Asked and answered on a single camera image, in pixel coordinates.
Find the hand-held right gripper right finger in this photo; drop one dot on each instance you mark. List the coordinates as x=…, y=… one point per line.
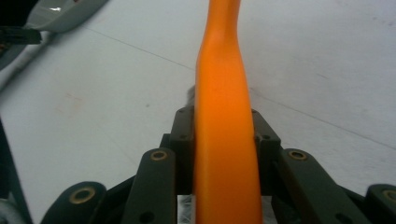
x=267, y=146

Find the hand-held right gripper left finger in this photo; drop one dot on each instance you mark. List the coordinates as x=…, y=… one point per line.
x=183, y=149

